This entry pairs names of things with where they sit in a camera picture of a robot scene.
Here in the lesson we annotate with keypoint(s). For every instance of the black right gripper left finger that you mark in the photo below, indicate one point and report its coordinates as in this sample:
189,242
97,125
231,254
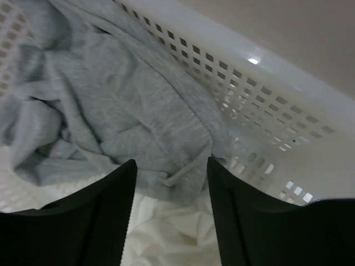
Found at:
87,227

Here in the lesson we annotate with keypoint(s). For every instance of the white crumpled tank top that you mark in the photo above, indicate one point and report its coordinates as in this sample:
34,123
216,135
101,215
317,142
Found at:
164,233

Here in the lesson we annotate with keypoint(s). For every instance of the white plastic laundry basket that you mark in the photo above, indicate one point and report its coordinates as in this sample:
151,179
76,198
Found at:
293,134

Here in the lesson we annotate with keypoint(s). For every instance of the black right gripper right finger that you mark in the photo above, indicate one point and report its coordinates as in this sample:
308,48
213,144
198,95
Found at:
254,228

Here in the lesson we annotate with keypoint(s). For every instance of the grey tank top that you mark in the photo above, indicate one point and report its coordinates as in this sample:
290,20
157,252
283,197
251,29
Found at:
93,90

